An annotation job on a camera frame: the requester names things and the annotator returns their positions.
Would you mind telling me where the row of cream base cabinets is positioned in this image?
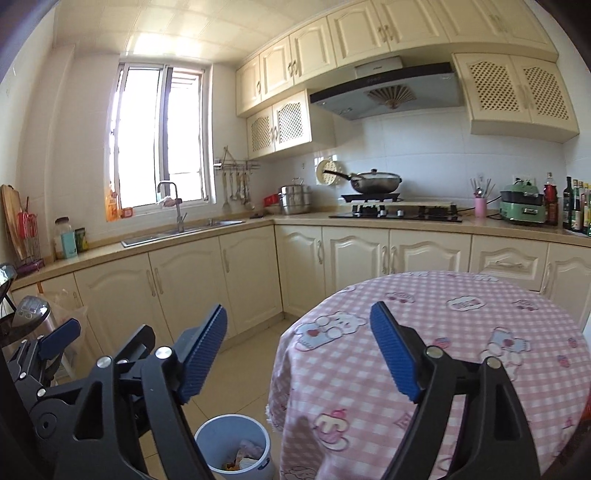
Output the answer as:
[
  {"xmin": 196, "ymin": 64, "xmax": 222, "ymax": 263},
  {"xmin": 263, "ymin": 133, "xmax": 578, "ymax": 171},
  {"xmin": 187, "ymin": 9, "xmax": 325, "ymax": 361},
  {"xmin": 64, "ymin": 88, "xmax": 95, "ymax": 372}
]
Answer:
[{"xmin": 9, "ymin": 222, "xmax": 591, "ymax": 370}]

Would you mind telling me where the glass jar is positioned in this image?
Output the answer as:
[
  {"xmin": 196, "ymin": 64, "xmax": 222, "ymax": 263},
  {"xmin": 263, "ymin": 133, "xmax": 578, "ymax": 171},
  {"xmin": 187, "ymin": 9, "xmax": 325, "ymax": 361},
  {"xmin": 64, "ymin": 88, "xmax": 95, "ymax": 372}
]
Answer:
[{"xmin": 53, "ymin": 217, "xmax": 75, "ymax": 260}]

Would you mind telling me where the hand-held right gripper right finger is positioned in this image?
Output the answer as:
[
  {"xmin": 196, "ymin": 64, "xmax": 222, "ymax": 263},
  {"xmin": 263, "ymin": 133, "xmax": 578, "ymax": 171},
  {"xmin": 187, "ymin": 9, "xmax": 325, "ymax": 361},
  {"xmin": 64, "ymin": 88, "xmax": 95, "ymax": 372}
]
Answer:
[{"xmin": 369, "ymin": 301, "xmax": 541, "ymax": 480}]

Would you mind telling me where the row of condiment bottles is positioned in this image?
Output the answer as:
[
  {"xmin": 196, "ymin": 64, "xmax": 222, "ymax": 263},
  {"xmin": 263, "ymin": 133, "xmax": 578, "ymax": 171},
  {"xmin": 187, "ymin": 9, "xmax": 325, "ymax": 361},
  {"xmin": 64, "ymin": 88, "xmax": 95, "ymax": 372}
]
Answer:
[{"xmin": 542, "ymin": 172, "xmax": 591, "ymax": 238}]

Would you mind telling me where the kitchen window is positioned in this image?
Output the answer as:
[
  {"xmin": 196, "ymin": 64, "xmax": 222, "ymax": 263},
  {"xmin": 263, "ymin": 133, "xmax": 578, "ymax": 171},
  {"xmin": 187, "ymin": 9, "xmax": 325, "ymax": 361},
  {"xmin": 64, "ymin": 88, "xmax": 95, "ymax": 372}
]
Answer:
[{"xmin": 108, "ymin": 62, "xmax": 217, "ymax": 217}]

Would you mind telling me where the white plastic bag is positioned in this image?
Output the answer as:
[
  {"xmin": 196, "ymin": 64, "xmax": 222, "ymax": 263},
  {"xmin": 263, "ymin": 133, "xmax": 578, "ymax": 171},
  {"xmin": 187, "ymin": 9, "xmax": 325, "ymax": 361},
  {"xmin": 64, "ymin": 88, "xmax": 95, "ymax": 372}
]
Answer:
[{"xmin": 235, "ymin": 439, "xmax": 266, "ymax": 469}]

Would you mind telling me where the pink checked tablecloth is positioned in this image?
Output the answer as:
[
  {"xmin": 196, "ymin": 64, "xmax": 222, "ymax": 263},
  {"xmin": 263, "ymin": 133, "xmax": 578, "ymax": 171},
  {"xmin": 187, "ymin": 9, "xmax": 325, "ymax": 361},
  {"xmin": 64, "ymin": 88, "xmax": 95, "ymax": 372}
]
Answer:
[{"xmin": 265, "ymin": 270, "xmax": 591, "ymax": 480}]

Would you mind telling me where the blue plastic bucket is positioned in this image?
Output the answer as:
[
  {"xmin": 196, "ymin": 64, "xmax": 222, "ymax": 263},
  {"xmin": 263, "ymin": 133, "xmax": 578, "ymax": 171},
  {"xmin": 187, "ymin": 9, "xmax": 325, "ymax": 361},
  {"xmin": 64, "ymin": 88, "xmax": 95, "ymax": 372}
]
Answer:
[{"xmin": 194, "ymin": 414, "xmax": 276, "ymax": 480}]

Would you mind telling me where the row of cream wall cabinets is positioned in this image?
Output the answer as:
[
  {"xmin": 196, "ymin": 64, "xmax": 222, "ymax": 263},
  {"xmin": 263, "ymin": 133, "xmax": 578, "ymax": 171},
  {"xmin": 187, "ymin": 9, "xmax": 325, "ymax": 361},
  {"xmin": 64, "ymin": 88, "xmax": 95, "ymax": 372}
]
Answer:
[{"xmin": 235, "ymin": 0, "xmax": 560, "ymax": 118}]

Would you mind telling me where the red rack purple base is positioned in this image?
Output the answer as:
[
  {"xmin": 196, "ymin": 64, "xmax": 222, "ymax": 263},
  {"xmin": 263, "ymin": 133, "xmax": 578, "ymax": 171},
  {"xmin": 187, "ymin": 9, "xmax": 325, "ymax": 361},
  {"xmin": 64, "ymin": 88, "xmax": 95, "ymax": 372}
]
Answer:
[{"xmin": 16, "ymin": 196, "xmax": 45, "ymax": 276}]

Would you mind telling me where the black gas hob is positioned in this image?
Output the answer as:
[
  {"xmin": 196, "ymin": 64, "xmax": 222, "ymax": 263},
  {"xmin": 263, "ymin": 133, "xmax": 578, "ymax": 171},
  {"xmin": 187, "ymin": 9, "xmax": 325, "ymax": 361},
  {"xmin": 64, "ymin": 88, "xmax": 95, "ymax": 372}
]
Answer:
[{"xmin": 329, "ymin": 193, "xmax": 463, "ymax": 223}]

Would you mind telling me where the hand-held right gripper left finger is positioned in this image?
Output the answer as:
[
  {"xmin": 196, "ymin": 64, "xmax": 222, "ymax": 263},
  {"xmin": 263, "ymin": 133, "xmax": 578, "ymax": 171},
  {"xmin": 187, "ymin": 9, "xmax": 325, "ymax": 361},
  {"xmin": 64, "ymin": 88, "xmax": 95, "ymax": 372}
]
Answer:
[{"xmin": 58, "ymin": 304, "xmax": 228, "ymax": 480}]

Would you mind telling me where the orange bottle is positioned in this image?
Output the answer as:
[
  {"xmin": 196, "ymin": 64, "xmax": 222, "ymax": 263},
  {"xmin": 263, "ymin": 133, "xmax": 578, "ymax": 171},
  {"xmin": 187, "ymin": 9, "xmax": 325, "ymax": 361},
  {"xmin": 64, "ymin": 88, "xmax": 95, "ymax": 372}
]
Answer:
[{"xmin": 105, "ymin": 182, "xmax": 120, "ymax": 222}]

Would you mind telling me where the grey range hood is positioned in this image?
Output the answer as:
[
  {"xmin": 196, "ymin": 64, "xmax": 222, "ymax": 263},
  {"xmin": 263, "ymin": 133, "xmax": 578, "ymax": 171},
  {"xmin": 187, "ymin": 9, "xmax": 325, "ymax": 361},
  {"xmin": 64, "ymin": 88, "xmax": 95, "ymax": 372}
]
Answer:
[{"xmin": 309, "ymin": 56, "xmax": 465, "ymax": 121}]

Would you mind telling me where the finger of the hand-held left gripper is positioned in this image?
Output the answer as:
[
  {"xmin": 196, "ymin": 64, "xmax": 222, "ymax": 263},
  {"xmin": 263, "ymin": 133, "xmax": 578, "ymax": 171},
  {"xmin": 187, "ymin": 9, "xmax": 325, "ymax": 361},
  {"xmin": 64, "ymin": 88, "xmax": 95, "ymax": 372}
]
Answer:
[
  {"xmin": 36, "ymin": 318, "xmax": 83, "ymax": 361},
  {"xmin": 113, "ymin": 324, "xmax": 157, "ymax": 367}
]

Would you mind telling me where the steel wall utensil rack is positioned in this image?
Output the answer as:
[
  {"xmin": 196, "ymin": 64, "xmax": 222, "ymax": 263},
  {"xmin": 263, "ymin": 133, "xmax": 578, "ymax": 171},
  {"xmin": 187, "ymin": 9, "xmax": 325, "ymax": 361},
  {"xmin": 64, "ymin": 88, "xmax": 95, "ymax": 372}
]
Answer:
[{"xmin": 213, "ymin": 147, "xmax": 260, "ymax": 172}]

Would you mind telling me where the green electric cooker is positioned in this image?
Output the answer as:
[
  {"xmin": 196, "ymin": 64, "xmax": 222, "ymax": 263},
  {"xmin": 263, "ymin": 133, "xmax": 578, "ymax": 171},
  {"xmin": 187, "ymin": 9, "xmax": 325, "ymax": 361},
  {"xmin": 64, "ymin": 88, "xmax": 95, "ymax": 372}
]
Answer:
[{"xmin": 499, "ymin": 181, "xmax": 546, "ymax": 226}]

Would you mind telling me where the cream round steamer tray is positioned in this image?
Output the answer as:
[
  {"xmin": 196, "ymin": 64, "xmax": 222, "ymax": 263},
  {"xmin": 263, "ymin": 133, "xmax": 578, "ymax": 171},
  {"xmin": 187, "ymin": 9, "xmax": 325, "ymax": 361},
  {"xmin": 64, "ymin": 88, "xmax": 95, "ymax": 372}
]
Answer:
[{"xmin": 316, "ymin": 159, "xmax": 340, "ymax": 186}]

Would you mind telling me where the hanging clear plastic bag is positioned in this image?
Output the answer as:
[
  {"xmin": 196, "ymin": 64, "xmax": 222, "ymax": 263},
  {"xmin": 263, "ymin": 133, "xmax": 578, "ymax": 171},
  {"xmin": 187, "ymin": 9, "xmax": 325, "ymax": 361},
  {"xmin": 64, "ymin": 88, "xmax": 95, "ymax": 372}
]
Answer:
[{"xmin": 41, "ymin": 288, "xmax": 89, "ymax": 333}]

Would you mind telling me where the wok with glass lid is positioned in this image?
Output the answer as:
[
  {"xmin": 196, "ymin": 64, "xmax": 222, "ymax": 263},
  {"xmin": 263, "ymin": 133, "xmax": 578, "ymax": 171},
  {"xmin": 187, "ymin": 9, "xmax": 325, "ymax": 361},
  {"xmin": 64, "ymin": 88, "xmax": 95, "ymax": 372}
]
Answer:
[{"xmin": 322, "ymin": 168, "xmax": 402, "ymax": 195}]

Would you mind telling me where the cream lattice door cabinet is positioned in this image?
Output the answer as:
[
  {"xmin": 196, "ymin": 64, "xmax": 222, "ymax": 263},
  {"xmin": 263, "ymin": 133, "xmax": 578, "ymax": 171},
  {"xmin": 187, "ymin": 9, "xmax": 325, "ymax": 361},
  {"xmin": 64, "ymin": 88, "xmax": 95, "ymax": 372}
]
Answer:
[
  {"xmin": 246, "ymin": 90, "xmax": 338, "ymax": 160},
  {"xmin": 452, "ymin": 53, "xmax": 580, "ymax": 143}
]

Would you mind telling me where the steel sink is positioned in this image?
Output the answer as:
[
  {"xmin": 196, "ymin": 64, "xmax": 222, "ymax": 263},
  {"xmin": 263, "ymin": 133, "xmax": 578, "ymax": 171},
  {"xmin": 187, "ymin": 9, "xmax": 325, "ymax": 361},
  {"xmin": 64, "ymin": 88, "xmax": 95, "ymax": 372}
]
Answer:
[{"xmin": 121, "ymin": 220, "xmax": 246, "ymax": 248}]

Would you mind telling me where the wooden cutting board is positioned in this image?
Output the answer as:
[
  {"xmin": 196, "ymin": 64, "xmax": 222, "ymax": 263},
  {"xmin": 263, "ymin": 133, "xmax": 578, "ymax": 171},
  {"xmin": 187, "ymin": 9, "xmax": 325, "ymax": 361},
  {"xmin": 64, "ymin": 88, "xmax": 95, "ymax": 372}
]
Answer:
[{"xmin": 0, "ymin": 185, "xmax": 28, "ymax": 261}]

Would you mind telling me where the steel steamer pot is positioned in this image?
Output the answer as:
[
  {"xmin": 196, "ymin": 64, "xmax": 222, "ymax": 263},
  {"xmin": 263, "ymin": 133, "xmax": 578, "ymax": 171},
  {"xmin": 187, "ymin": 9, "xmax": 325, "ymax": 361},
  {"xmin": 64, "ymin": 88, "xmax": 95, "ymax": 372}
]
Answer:
[{"xmin": 279, "ymin": 178, "xmax": 312, "ymax": 215}]

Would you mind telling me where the steel rice cooker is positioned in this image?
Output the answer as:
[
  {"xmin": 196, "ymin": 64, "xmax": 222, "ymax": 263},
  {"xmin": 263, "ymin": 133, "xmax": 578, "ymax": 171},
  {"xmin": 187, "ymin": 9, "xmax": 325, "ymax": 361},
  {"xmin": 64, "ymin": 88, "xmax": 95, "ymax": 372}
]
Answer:
[{"xmin": 0, "ymin": 295, "xmax": 61, "ymax": 352}]

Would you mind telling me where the steel faucet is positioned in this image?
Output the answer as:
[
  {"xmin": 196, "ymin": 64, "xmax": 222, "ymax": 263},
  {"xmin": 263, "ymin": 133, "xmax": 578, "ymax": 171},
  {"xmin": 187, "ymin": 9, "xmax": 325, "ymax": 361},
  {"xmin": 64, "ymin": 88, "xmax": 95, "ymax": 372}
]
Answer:
[{"xmin": 157, "ymin": 181, "xmax": 186, "ymax": 234}]

